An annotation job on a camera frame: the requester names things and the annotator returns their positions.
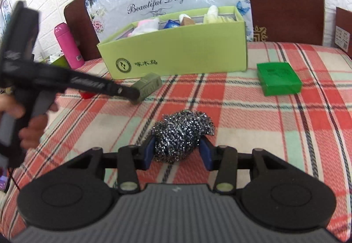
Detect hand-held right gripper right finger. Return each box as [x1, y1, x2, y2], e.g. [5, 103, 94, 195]
[198, 138, 287, 195]

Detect blue packet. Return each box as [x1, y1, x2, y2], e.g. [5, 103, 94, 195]
[164, 19, 181, 30]

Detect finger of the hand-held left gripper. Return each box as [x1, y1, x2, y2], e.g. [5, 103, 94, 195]
[105, 81, 141, 105]

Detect green cardboard box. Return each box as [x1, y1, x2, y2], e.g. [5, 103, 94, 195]
[97, 6, 248, 81]

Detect brown cardboard box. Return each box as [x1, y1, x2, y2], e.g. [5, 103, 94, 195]
[334, 7, 352, 57]

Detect plaid bed sheet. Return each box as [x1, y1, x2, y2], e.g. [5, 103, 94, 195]
[0, 41, 352, 243]

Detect green white carton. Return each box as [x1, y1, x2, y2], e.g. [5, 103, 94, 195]
[38, 52, 69, 67]

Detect cream gloves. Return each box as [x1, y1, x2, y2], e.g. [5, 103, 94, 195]
[203, 5, 237, 24]

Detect steel wool scourer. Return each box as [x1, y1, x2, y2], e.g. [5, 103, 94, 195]
[152, 110, 216, 162]

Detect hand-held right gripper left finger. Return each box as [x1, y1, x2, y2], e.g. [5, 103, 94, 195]
[67, 137, 157, 195]

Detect pink water bottle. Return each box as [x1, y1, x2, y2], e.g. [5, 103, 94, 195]
[53, 22, 85, 70]

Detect white pink cloth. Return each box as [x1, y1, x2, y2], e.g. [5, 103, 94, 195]
[131, 18, 161, 37]

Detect person's left hand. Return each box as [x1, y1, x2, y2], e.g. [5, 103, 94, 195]
[0, 93, 59, 151]

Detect olive green soap bar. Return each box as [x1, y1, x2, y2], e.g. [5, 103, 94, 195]
[131, 72, 163, 102]

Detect small green box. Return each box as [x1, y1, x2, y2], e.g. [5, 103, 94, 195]
[256, 62, 303, 97]

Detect brown white item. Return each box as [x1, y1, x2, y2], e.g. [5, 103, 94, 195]
[178, 13, 196, 26]

